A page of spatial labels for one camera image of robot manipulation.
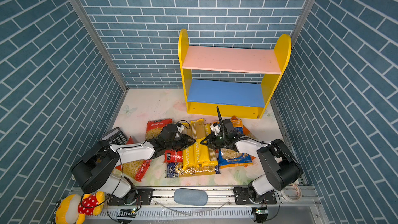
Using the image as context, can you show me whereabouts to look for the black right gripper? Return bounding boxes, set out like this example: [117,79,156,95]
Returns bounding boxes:
[200,132,229,150]

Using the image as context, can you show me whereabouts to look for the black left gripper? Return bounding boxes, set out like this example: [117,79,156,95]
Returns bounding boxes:
[165,133,198,151]

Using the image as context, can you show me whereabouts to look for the orange pasta bag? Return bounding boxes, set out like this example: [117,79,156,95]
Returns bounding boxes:
[231,116,257,140]

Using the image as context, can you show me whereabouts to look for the blue clear spaghetti bag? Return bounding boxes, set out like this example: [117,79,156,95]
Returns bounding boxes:
[166,162,221,178]

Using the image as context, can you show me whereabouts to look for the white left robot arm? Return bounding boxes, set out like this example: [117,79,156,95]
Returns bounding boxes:
[72,123,196,199]

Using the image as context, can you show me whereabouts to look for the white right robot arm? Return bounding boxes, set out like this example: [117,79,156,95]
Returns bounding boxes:
[201,119,303,201]

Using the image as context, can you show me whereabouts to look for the blue orecchiette pasta bag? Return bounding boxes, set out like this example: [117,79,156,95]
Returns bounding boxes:
[218,127,253,169]

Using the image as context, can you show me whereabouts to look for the yellow shelf with coloured boards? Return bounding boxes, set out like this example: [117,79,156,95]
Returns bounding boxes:
[178,29,292,119]

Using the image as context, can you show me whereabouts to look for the red yellow spaghetti bag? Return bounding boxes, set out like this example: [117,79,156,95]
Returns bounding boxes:
[164,150,183,163]

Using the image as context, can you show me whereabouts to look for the red macaroni bag upper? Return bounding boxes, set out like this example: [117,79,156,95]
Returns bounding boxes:
[145,119,173,140]

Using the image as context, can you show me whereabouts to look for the red macaroni bag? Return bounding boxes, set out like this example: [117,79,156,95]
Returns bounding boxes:
[145,119,173,140]
[114,136,152,183]

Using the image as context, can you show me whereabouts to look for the red macaroni bag lower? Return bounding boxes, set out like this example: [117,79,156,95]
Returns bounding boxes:
[114,136,152,183]

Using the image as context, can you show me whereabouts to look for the grey blue oval pad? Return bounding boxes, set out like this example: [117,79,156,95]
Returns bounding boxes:
[173,188,208,206]

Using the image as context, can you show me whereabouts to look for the black calculator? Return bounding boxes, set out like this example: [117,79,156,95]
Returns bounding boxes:
[99,127,128,145]

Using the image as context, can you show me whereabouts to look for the clear tape roll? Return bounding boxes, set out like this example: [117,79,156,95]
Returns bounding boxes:
[280,183,303,203]

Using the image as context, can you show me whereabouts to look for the yellow plush toy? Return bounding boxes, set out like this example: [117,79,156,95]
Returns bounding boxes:
[51,191,106,224]

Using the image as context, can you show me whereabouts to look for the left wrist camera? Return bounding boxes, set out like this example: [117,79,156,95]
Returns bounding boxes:
[176,123,185,133]

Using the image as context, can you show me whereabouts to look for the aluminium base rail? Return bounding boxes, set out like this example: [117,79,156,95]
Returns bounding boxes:
[86,186,327,224]

